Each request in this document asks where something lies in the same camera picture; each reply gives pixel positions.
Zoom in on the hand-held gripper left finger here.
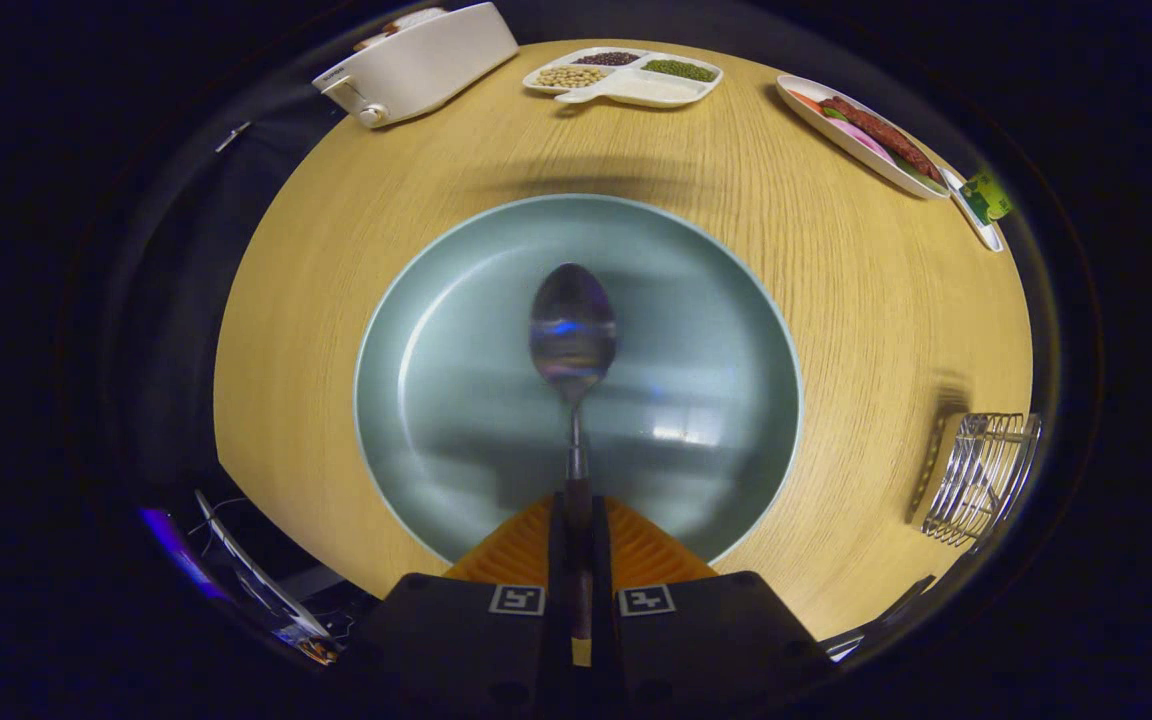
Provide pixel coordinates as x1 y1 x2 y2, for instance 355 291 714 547
351 493 574 706

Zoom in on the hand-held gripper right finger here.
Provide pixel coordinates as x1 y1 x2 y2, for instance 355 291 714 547
591 495 833 706

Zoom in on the metal spoon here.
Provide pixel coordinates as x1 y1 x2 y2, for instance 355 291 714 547
529 263 619 641

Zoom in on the light green round plate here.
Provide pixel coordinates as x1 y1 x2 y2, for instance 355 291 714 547
354 193 803 567

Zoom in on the silver laptop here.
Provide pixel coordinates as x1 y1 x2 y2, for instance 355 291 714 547
194 490 332 641

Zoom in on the white divided bean dish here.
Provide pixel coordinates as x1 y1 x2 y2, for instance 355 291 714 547
522 46 724 109

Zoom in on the white oval food plate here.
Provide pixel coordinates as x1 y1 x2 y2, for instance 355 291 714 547
776 74 951 201

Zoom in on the pink ham slice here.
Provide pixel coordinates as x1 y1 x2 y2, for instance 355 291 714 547
831 118 897 167

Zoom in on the green lettuce leaf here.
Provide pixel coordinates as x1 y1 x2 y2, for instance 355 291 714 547
821 105 939 191

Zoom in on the white square coaster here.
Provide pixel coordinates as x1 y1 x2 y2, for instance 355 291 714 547
939 165 1005 253

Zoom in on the brown grilled meat strip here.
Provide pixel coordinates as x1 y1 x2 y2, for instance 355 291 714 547
818 95 942 183

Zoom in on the white toaster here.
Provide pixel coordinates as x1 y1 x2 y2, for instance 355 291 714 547
312 2 520 129

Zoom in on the green label drink bottle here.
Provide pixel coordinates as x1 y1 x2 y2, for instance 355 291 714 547
961 168 1014 226

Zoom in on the metal wire cutlery holder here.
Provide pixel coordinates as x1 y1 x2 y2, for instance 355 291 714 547
906 412 1043 548

